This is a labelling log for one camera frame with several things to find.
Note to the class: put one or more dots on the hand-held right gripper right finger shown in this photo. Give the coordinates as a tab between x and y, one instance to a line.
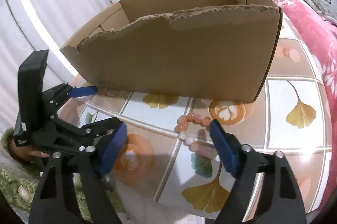
223	147

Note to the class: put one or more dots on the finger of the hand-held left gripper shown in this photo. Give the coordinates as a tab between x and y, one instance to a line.
105	125
84	91

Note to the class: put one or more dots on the white and green fluffy cloth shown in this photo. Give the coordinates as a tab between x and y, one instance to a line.
10	182

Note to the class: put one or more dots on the white curtain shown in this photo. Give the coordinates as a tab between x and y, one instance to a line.
52	16

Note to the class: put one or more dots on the pearl brooch button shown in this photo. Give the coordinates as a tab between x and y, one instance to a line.
24	193

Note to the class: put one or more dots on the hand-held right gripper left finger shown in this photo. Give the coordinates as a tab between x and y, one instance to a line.
115	147

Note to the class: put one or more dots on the person's left hand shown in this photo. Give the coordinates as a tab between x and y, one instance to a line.
22	153

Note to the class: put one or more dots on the brown cardboard box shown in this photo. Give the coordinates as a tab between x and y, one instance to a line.
171	60

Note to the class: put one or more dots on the pink floral blanket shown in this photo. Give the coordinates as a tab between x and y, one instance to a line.
310	37

